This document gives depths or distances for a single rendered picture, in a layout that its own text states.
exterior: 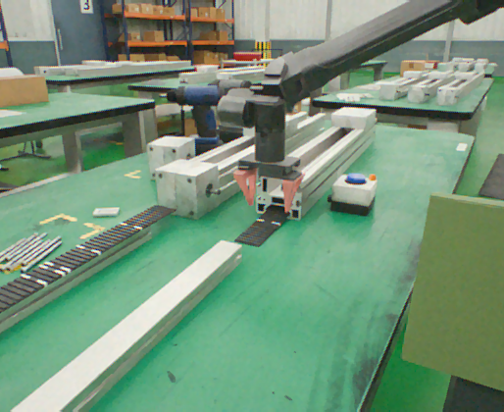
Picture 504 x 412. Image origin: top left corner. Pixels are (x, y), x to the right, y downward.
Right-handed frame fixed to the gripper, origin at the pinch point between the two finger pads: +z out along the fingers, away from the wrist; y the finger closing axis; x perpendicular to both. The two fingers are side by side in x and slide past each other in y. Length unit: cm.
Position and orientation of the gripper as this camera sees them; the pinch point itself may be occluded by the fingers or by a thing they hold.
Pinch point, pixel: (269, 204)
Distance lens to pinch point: 80.3
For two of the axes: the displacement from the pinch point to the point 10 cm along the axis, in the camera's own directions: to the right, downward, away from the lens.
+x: -4.5, 3.4, -8.3
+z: 0.0, 9.3, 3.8
